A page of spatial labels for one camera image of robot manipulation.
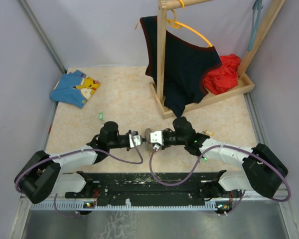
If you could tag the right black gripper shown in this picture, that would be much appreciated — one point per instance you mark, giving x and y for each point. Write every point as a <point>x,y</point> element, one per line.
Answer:
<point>165,146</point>

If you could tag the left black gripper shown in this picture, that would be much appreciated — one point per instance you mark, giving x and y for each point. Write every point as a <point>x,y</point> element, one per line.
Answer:
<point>144,139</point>

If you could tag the large keyring with keys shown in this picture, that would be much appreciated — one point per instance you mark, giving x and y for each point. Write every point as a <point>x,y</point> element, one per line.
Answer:
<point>148,144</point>

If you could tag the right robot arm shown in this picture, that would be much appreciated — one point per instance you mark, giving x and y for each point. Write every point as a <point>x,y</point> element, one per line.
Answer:
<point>260,169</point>

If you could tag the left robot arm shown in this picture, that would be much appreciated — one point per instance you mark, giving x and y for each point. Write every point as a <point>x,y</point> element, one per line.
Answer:
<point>45,175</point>

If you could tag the green tag key left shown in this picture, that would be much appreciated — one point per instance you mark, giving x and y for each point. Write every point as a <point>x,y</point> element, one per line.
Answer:
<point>101,118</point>

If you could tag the yellow tag key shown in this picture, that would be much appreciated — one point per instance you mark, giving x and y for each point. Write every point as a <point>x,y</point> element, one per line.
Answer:
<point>207,132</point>

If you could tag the blue pikachu shirt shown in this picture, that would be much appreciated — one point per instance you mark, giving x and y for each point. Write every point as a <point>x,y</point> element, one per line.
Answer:
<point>74,88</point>

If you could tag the dark navy tank top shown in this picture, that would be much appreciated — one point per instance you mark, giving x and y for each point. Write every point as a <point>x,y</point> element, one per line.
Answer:
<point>185,67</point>

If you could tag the red crumpled cloth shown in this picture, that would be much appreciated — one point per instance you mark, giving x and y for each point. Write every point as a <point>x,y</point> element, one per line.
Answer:
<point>224,78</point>

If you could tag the wooden clothes rack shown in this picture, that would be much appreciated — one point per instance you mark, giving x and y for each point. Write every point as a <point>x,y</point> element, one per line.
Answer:
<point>245,83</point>

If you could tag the yellow clothes hanger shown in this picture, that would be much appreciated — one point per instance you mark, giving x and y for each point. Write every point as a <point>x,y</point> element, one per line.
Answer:
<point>187,27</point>

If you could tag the blue clothes hanger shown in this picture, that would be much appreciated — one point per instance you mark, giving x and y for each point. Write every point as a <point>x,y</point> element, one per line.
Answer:
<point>257,8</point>

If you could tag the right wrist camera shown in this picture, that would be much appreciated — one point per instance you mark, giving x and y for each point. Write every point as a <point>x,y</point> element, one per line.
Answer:
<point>156,139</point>

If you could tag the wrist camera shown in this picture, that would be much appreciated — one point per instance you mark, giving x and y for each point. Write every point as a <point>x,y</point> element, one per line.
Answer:
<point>156,139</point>
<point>134,139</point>

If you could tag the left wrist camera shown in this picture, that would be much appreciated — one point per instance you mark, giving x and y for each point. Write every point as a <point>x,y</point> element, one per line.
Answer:
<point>134,139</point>

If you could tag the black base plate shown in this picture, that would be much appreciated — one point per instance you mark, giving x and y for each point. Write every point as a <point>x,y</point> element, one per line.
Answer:
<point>113,189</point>

